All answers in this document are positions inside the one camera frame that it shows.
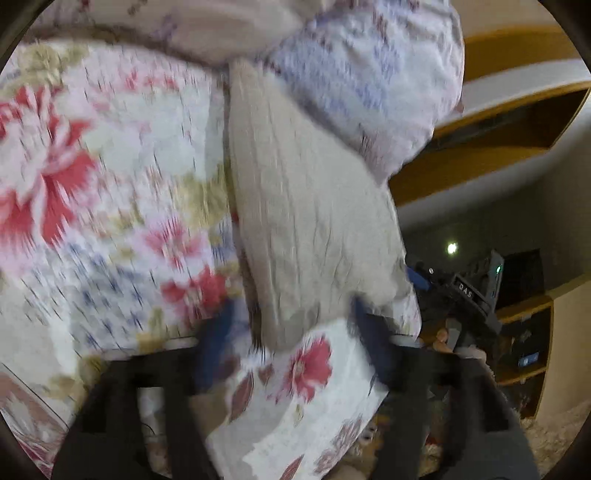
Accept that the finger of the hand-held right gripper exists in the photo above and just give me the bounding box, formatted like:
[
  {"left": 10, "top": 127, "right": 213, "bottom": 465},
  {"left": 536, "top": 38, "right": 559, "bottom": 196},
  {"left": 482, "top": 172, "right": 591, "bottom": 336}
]
[{"left": 406, "top": 267, "right": 434, "bottom": 292}]

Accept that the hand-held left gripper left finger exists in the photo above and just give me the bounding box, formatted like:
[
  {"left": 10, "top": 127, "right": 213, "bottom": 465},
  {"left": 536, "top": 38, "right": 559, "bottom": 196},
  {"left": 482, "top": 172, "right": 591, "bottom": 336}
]
[{"left": 51, "top": 299, "right": 242, "bottom": 480}]

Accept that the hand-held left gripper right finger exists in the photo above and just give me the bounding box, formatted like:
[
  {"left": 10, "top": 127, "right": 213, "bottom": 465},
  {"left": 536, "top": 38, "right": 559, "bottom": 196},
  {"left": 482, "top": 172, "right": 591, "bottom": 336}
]
[{"left": 350, "top": 295, "right": 468, "bottom": 480}]

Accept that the beige cable knit sweater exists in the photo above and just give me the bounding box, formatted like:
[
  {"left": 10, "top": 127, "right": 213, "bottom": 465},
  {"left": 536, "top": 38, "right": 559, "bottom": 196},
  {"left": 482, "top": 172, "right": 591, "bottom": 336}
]
[{"left": 225, "top": 58, "right": 415, "bottom": 352}]

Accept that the person's right hand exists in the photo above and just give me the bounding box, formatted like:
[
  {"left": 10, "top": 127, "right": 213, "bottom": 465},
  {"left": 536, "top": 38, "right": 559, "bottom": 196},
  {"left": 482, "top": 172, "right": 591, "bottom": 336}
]
[{"left": 431, "top": 326, "right": 455, "bottom": 354}]

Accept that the wooden shelf unit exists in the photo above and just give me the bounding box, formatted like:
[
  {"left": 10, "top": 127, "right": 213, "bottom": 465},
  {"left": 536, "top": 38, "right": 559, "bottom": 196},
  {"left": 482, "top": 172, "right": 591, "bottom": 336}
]
[{"left": 387, "top": 23, "right": 591, "bottom": 418}]

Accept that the beige shaggy rug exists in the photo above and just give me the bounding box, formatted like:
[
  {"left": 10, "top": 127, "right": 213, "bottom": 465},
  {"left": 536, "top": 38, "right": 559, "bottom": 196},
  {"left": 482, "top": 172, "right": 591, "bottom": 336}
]
[{"left": 519, "top": 404, "right": 585, "bottom": 469}]

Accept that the floral bed sheet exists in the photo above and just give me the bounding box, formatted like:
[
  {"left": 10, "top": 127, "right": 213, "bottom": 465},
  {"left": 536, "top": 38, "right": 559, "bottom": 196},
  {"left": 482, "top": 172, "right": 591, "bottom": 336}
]
[{"left": 0, "top": 39, "right": 424, "bottom": 480}]

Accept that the lavender print pillow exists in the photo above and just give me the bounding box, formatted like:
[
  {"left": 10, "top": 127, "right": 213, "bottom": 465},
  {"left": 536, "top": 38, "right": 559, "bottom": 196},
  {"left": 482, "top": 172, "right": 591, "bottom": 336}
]
[{"left": 257, "top": 0, "right": 465, "bottom": 184}]

